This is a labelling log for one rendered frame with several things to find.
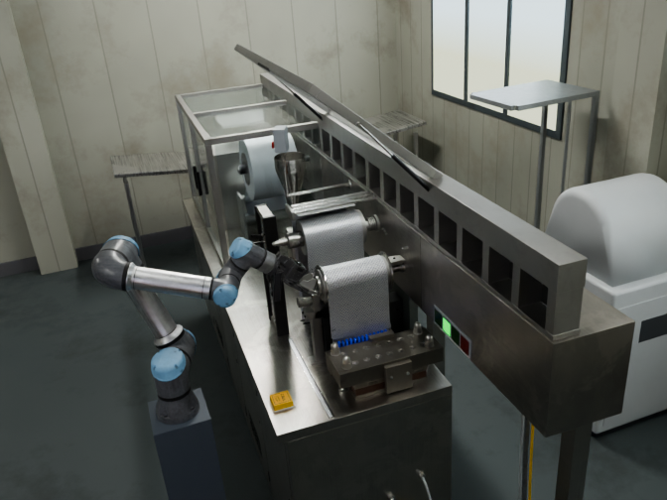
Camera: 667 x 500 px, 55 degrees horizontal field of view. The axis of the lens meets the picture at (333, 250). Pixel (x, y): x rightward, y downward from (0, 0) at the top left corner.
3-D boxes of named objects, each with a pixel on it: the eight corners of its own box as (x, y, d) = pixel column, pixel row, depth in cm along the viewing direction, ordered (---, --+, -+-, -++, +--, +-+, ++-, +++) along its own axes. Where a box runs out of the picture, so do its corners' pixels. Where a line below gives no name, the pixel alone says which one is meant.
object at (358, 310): (331, 337, 241) (328, 295, 233) (389, 323, 247) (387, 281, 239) (332, 338, 241) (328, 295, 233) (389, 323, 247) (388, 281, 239)
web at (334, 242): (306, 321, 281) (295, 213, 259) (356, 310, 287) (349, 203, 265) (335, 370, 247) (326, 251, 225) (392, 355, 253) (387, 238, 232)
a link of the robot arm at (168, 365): (152, 400, 223) (145, 367, 217) (161, 376, 235) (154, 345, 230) (187, 397, 223) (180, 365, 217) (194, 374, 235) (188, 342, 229)
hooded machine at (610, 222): (681, 417, 341) (727, 193, 287) (598, 446, 325) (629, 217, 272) (597, 354, 395) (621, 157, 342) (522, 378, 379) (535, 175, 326)
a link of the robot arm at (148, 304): (167, 381, 235) (85, 257, 213) (176, 357, 248) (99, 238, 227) (197, 370, 233) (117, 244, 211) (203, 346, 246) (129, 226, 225)
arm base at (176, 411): (159, 429, 224) (154, 406, 220) (154, 404, 237) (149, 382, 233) (202, 417, 228) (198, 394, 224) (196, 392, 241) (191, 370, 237)
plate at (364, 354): (326, 364, 240) (325, 350, 237) (424, 338, 251) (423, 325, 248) (340, 389, 226) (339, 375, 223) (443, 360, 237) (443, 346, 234)
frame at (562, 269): (263, 106, 428) (259, 71, 418) (275, 104, 430) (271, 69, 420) (552, 341, 161) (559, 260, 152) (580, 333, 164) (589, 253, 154)
